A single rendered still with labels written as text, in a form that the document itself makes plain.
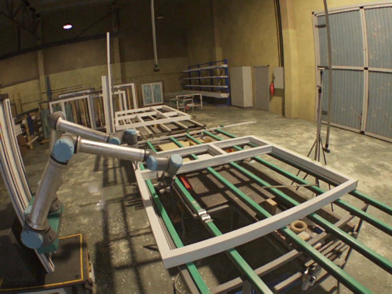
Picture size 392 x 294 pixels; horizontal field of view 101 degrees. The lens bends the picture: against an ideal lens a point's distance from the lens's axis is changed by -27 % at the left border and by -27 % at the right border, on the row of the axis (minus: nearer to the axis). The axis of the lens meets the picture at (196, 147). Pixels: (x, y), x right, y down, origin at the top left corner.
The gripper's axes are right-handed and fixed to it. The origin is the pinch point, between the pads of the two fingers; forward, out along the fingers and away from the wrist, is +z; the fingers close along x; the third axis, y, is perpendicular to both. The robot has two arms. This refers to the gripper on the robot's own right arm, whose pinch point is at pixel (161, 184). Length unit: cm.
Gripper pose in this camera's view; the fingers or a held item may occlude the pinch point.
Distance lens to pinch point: 166.0
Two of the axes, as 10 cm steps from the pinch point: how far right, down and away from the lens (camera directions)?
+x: -9.0, -1.6, -4.0
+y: -1.3, -7.8, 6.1
